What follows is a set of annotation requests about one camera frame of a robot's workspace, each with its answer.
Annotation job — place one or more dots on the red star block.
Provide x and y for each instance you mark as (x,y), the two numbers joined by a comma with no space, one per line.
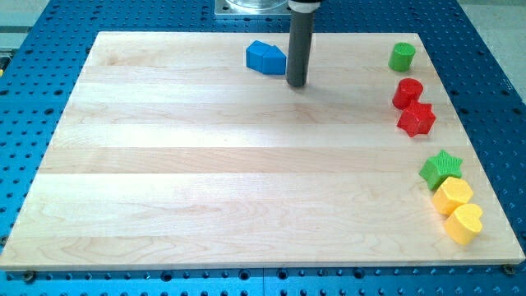
(418,118)

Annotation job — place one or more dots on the green star block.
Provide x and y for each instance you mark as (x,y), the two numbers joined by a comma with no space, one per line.
(438,168)

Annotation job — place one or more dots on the blue pentagon block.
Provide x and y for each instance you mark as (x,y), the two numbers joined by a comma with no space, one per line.
(273,61)

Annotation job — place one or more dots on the light wooden board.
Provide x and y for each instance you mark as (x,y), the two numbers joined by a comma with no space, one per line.
(172,154)

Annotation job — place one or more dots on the blue cube block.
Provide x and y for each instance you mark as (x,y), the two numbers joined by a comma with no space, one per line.
(255,53)

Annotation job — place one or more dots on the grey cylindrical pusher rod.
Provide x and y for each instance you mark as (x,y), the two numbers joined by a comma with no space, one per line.
(300,36)

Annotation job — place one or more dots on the red cylinder block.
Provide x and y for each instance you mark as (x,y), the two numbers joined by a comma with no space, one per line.
(408,90)

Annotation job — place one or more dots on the green cylinder block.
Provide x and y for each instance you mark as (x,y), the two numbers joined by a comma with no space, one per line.
(401,57)

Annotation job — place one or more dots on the yellow hexagon block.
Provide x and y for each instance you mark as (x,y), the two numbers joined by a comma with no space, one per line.
(452,193)

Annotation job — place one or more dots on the yellow heart block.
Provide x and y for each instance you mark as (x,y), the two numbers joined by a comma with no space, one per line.
(464,223)

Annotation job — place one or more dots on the blue perforated table plate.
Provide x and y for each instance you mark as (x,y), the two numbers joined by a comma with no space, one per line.
(39,79)

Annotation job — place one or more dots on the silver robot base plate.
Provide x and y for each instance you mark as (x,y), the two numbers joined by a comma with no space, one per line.
(251,7)

